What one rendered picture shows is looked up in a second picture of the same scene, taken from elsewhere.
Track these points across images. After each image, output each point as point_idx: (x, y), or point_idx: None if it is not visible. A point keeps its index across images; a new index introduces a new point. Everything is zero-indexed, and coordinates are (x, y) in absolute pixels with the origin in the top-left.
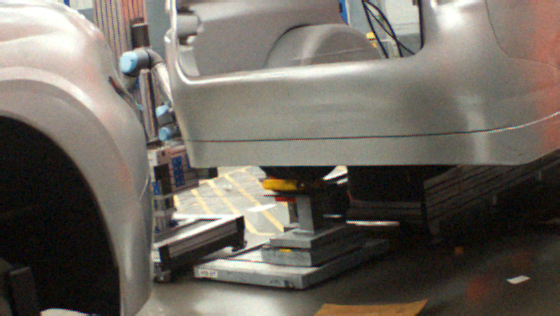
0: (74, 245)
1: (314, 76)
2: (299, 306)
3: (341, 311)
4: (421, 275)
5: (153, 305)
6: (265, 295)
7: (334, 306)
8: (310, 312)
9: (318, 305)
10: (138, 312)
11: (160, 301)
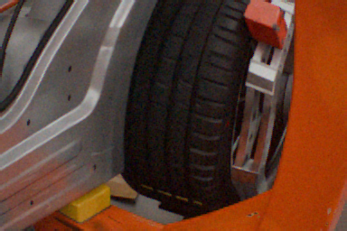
0: None
1: None
2: (171, 216)
3: (109, 186)
4: (30, 227)
5: (341, 222)
6: None
7: (120, 194)
8: (150, 200)
9: (145, 212)
10: (343, 208)
11: (340, 229)
